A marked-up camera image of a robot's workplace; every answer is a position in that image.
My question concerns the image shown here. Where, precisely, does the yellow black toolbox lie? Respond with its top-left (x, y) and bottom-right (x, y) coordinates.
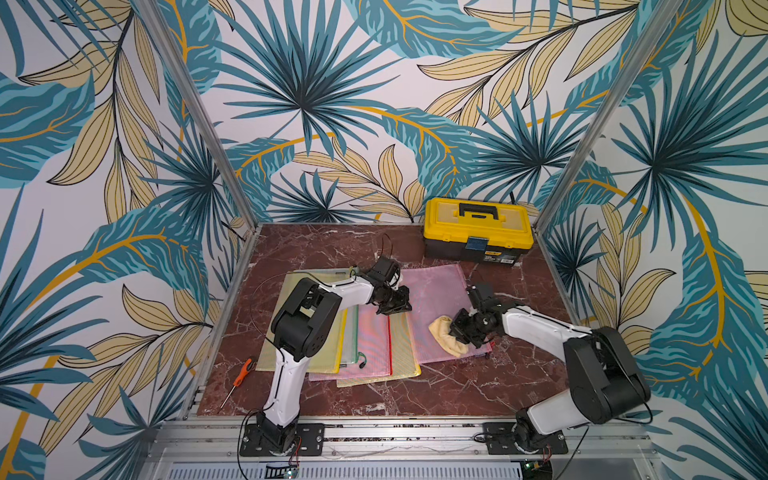
top-left (423, 198), bottom-right (534, 265)

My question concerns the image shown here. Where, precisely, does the cream wiping cloth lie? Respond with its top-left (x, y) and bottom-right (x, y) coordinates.
top-left (428, 316), bottom-right (469, 358)

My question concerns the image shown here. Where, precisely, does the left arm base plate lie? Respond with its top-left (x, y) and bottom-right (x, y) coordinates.
top-left (238, 423), bottom-right (326, 458)

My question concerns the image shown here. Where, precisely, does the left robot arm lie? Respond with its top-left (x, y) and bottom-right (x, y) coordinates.
top-left (256, 257), bottom-right (412, 453)

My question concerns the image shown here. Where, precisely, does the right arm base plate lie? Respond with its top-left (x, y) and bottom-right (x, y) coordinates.
top-left (473, 422), bottom-right (569, 455)

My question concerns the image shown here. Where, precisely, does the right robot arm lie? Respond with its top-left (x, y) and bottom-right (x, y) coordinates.
top-left (449, 284), bottom-right (651, 455)

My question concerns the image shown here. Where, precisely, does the pink red-zip mesh bag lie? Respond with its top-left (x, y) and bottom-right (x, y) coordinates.
top-left (309, 305), bottom-right (392, 387)

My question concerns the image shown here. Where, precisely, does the green-zip clear mesh bag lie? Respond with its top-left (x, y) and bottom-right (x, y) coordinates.
top-left (341, 305), bottom-right (359, 368)

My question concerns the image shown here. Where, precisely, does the orange handled screwdriver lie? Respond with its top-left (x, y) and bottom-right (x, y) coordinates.
top-left (219, 357), bottom-right (256, 409)

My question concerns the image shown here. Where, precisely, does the yellow-green mesh document bag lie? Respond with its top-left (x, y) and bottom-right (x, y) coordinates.
top-left (255, 269), bottom-right (350, 374)

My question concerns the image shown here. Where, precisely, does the aluminium front rail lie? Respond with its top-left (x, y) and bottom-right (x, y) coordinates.
top-left (139, 417), bottom-right (663, 479)

